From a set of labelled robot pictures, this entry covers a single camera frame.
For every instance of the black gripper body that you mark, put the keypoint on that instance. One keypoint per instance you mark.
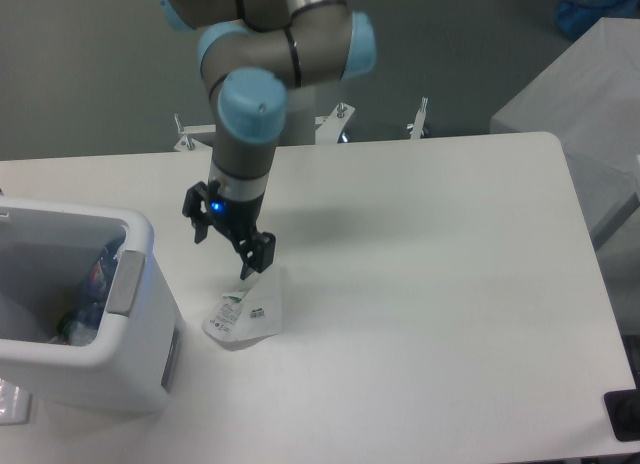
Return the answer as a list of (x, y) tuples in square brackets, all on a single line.
[(235, 220)]

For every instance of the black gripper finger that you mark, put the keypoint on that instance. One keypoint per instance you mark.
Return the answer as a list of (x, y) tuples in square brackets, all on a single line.
[(197, 208), (257, 252)]

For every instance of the clear plastic water bottle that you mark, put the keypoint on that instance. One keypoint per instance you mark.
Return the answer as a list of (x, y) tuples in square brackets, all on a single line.
[(95, 286)]

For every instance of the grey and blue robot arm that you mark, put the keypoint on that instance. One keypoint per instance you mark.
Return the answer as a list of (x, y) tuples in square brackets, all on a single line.
[(250, 55)]

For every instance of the white plastic trash can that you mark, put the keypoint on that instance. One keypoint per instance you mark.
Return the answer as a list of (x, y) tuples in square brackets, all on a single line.
[(46, 249)]

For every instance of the trash inside the can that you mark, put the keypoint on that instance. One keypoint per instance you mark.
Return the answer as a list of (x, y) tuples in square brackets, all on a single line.
[(77, 328)]

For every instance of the white paper food wrapper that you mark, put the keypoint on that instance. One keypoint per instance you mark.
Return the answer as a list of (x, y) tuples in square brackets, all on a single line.
[(249, 314)]

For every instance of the clear plastic bag corner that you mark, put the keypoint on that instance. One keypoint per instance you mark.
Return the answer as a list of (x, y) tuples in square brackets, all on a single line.
[(15, 404)]

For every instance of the grey covered side table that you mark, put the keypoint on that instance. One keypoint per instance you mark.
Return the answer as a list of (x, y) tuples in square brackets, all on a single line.
[(589, 99)]

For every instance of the black device at table edge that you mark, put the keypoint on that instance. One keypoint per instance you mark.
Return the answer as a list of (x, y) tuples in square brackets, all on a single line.
[(623, 410)]

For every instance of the blue plastic bag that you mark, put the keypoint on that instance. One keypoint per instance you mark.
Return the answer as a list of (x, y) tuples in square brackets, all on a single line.
[(573, 18)]

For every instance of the white metal base bracket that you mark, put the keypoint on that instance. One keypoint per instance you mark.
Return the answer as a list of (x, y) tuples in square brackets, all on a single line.
[(257, 127)]

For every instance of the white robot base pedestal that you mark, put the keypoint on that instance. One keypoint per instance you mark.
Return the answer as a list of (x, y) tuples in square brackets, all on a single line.
[(300, 125)]

